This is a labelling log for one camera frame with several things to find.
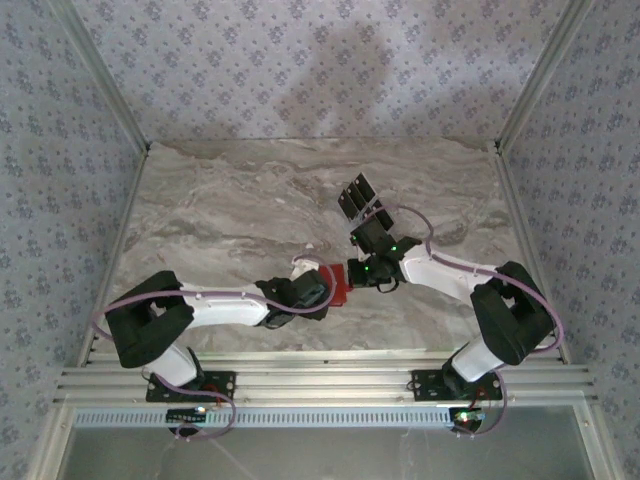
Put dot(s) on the red leather card holder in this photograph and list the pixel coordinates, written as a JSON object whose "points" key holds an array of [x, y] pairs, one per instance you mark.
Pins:
{"points": [[337, 282]]}

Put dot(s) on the clear acrylic card stand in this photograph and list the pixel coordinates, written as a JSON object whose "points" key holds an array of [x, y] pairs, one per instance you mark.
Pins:
{"points": [[365, 202]]}

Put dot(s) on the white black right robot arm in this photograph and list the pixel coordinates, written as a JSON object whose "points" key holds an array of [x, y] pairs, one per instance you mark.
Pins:
{"points": [[440, 277]]}

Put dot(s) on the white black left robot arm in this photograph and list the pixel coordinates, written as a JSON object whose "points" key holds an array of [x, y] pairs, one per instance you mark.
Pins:
{"points": [[225, 310]]}

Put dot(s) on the small circuit board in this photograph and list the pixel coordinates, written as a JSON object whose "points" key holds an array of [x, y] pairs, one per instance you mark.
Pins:
{"points": [[185, 415], [467, 417]]}

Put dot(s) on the grey metal panel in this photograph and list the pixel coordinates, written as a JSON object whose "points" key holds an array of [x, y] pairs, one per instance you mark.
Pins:
{"points": [[325, 455]]}

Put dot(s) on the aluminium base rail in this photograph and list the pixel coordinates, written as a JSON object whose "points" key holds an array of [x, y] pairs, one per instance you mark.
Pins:
{"points": [[325, 380]]}

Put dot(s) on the aluminium side rail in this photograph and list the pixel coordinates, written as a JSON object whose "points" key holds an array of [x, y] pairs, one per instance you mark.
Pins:
{"points": [[117, 250], [531, 250]]}

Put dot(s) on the aluminium frame post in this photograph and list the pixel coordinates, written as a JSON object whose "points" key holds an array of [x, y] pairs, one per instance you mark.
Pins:
{"points": [[50, 445], [541, 75], [103, 75], [597, 445]]}

